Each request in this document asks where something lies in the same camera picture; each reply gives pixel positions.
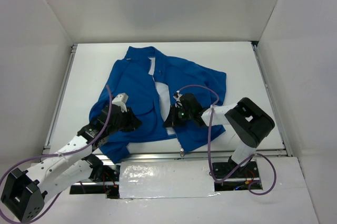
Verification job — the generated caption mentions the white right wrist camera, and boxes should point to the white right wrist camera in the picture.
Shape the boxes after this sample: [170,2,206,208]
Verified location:
[173,90,182,104]

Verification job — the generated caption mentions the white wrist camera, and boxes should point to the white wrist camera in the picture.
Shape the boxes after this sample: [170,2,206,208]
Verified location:
[173,90,182,104]
[112,93,128,112]

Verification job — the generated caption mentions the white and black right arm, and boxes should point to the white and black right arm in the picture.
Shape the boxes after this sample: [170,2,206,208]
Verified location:
[164,93,275,177]

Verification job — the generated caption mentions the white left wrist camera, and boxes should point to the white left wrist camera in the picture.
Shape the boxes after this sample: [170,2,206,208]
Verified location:
[112,93,128,112]

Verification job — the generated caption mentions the silver zipper pull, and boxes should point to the silver zipper pull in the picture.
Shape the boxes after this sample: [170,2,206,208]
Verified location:
[180,149,185,157]

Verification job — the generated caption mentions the aluminium frame rail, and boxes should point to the aluminium frame rail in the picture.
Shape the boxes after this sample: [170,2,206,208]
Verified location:
[44,42,291,161]

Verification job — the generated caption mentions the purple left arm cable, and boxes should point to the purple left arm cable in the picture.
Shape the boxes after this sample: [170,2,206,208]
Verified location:
[0,84,113,222]

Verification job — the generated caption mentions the white taped cover panel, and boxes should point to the white taped cover panel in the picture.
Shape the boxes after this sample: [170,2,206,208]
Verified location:
[119,161,216,199]

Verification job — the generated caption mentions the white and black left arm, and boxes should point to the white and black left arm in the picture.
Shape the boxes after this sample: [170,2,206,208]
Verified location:
[1,104,142,223]

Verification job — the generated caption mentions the blue zip-up jacket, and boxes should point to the blue zip-up jacket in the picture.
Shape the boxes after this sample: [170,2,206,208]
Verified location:
[89,46,226,163]

